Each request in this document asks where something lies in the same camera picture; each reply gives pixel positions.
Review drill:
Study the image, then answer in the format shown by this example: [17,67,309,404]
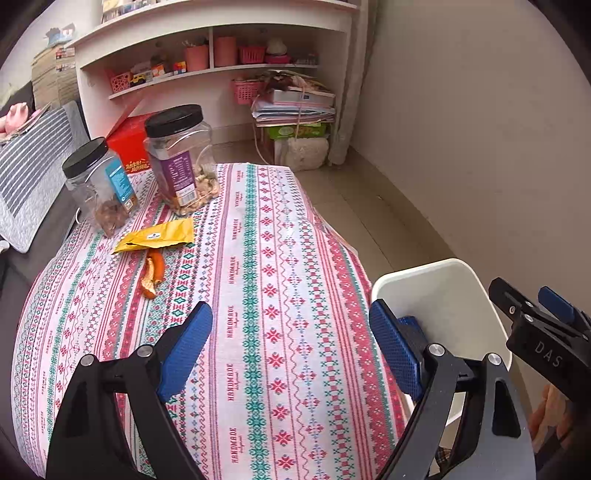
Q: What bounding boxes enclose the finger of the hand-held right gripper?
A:
[488,277,533,325]
[538,286,591,331]

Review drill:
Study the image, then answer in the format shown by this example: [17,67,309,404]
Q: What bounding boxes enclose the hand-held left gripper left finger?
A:
[45,301,214,480]

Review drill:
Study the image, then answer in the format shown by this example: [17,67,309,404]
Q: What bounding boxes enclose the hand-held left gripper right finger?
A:
[369,299,536,480]

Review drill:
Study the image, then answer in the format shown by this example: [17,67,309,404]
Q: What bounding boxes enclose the white plastic bin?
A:
[370,258,512,425]

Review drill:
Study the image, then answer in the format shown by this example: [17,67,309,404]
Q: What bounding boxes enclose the orange peel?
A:
[141,250,165,300]

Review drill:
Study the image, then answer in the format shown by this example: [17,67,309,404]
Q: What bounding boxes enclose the yellow snack packet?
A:
[113,218,195,254]

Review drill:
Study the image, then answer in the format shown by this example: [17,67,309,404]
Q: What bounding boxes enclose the person's right hand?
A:
[529,384,576,446]

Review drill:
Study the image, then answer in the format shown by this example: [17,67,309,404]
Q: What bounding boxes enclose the patterned tablecloth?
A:
[10,162,407,480]

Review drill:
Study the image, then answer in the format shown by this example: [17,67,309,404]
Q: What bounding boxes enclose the plaid cloth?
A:
[434,444,463,480]

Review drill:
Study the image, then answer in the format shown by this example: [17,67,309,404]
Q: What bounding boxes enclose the large jar purple label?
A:
[144,104,218,217]

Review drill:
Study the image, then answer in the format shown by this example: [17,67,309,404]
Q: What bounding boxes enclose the small jar blue label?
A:
[62,137,140,238]

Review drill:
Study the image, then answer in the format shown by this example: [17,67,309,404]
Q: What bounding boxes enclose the white bag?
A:
[274,137,330,172]

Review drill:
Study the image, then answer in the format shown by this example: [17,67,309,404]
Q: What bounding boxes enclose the red cardboard box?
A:
[105,112,160,174]

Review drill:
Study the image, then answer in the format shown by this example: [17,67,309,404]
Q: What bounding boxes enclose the green box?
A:
[267,122,329,141]

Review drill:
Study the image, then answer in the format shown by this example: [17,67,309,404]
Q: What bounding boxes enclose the grey striped cushion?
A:
[0,102,90,254]

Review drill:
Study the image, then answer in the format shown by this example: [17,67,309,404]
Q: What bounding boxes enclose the grey curtain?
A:
[329,0,380,167]

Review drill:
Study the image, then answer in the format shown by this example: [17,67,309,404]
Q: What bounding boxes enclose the stack of books and papers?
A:
[250,71,337,127]

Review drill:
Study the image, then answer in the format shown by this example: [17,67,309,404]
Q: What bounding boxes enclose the hanging pink basket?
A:
[232,79,259,106]

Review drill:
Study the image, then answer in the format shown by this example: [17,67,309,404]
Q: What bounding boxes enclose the colourful toy blocks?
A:
[152,60,186,77]

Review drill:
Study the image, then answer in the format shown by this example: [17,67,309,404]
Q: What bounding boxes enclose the pink soft toy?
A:
[0,102,31,136]

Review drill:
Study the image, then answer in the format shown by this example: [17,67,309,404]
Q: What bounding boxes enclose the pink pot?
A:
[213,37,238,66]
[185,45,209,72]

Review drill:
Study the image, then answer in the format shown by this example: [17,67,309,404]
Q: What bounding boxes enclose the brown cardboard box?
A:
[31,28,77,110]

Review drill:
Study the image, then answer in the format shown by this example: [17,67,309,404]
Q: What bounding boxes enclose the white shelf unit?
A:
[67,0,361,167]

